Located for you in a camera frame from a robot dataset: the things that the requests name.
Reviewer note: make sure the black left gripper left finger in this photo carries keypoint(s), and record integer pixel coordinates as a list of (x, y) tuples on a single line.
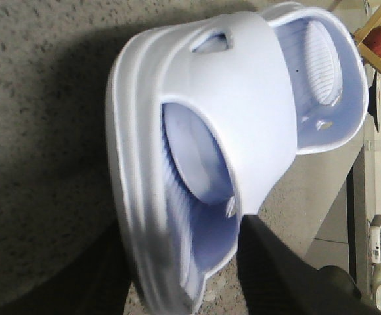
[(99, 278)]

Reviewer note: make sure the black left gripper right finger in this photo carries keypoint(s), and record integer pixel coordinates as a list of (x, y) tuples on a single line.
[(275, 280)]

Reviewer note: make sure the light blue slipper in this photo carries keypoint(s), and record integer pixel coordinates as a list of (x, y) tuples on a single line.
[(325, 82), (173, 241)]

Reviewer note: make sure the white device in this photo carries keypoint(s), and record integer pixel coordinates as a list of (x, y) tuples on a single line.
[(375, 239)]

